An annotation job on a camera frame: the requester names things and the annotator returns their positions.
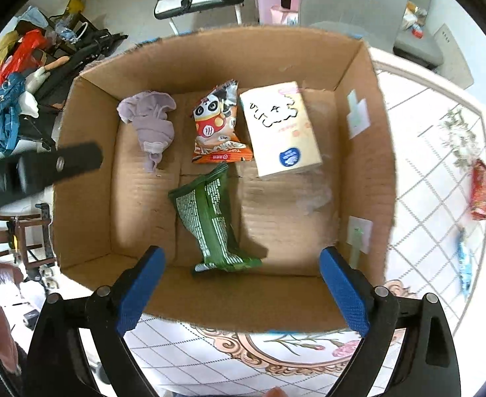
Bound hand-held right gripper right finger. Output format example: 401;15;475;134
318;246;463;397

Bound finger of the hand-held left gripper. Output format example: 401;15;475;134
18;142;104;193

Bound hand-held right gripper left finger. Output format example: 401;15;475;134
22;246;167;397

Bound green snack packet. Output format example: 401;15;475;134
168;162;263;274

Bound brown cardboard box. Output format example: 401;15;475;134
51;25;399;334

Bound wooden stool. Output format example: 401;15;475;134
0;202;59;276

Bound blue backpack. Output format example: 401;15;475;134
0;72;27;154

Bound purple cloth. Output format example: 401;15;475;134
116;90;177;173

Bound black tripod stand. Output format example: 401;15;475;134
31;29;129;106

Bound red plastic bag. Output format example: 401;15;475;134
0;29;48;88

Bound blue snack packet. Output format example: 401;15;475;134
457;227;474;297

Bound orange panda snack packet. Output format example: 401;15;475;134
191;79;254;165

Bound white tissue pack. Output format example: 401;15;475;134
239;81;322;180

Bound red snack packet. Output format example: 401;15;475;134
469;159;486;221

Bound small colourful packets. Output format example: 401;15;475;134
402;2;428;39

